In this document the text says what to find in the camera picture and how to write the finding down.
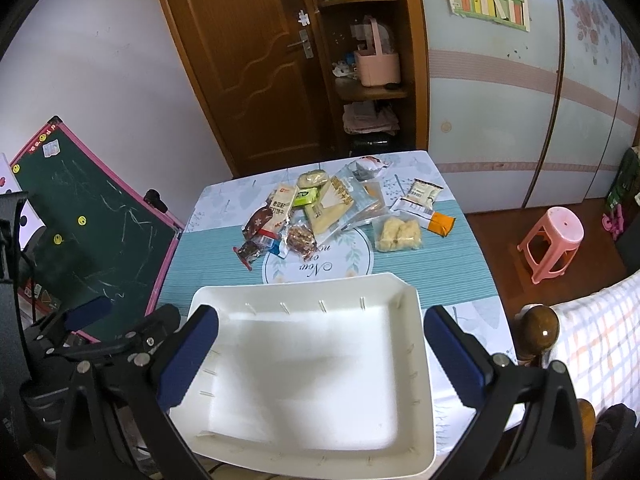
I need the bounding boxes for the red dark snack packet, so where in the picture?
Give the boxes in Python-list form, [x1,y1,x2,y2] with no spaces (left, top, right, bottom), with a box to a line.
[232,205,273,270]

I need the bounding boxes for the orange white long packet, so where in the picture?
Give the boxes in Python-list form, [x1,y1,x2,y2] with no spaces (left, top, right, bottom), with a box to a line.
[390,197,456,237]

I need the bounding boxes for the clear bag yellow puffs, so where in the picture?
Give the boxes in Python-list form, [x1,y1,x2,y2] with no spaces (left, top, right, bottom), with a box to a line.
[372,214,423,252]

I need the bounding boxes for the nut mix clear packet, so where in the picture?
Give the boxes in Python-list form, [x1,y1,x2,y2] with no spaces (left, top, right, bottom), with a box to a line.
[286,223,317,261]

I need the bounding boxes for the beige long cracker packet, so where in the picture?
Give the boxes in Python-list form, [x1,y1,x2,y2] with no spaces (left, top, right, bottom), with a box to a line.
[258,183,298,238]

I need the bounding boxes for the large clear bag yellow wafers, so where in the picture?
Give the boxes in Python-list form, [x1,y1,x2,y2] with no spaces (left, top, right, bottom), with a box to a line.
[304,166,384,246]

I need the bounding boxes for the small beige biscuit packet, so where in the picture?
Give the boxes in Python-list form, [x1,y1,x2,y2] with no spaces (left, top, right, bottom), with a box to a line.
[406,179,444,209]

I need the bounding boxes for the orange cracker clear packet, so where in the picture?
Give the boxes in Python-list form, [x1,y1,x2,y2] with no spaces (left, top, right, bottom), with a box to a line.
[361,180,385,210]

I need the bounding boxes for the wooden bedpost knob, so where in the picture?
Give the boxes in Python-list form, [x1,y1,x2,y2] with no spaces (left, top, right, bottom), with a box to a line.
[512,304,560,364]

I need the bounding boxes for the teal round-print placemat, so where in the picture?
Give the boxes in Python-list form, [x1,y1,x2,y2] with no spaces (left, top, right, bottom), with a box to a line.
[158,200,502,326]

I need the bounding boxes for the checked white bedsheet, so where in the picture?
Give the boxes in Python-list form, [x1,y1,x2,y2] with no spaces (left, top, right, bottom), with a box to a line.
[544,273,640,414]

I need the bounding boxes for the white plastic tray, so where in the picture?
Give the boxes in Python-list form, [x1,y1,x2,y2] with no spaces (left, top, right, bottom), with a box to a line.
[170,273,435,479]

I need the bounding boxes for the blue white small packet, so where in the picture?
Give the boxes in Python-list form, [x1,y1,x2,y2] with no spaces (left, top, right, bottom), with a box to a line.
[268,237,288,259]

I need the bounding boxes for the pink plastic stool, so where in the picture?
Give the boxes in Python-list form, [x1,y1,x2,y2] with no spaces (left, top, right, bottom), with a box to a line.
[516,206,585,285]

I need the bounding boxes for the green small snack packet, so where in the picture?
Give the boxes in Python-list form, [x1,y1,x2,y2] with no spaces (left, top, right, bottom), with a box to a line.
[293,188,319,208]

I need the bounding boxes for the yellow cake in clear wrap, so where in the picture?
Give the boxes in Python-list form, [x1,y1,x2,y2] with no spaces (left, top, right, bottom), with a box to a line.
[297,169,329,190]

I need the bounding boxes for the silver crumpled snack wrapper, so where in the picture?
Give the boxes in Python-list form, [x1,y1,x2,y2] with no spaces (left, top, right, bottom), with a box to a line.
[347,155,388,181]

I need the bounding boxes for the folded cloth on shelf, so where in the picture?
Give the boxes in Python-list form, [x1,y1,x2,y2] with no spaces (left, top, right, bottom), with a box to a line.
[343,101,400,134]

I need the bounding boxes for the brown wooden door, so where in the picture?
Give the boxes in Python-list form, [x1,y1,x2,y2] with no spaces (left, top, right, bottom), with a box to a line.
[162,0,335,177]

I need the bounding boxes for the pink basket on shelf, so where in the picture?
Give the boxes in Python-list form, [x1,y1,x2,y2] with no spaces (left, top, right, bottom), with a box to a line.
[354,16,401,88]

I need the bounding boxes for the wooden open shelf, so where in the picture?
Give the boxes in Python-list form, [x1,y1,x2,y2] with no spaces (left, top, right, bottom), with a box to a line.
[305,0,428,155]

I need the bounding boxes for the green chalkboard pink frame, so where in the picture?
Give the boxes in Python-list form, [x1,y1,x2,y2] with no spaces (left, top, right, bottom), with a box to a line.
[11,116,182,341]

